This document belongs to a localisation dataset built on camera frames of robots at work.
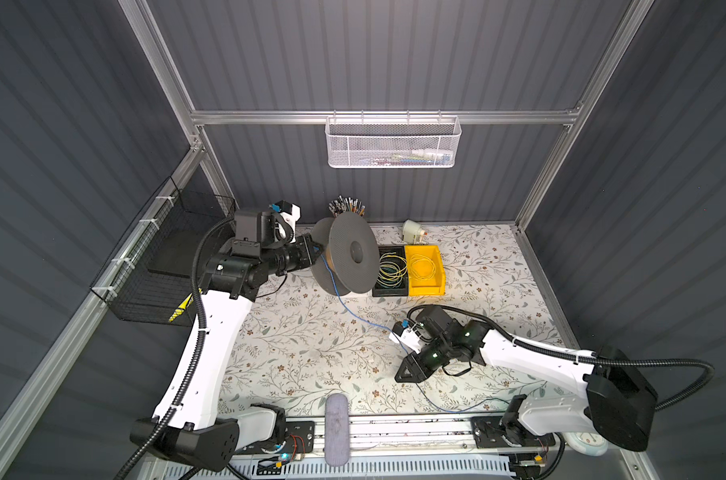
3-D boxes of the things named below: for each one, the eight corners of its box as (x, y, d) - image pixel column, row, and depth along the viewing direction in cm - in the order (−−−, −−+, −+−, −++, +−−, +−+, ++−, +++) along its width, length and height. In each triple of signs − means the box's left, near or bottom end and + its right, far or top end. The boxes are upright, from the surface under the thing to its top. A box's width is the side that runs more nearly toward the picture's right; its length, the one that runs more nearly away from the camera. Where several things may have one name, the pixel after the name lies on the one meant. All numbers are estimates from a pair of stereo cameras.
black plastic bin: (372, 300, 101) (372, 287, 95) (372, 259, 113) (372, 245, 106) (407, 300, 101) (410, 287, 95) (403, 259, 113) (405, 245, 106)
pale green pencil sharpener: (403, 244, 115) (404, 234, 111) (401, 229, 120) (402, 219, 116) (425, 244, 115) (427, 234, 111) (423, 229, 120) (425, 219, 116)
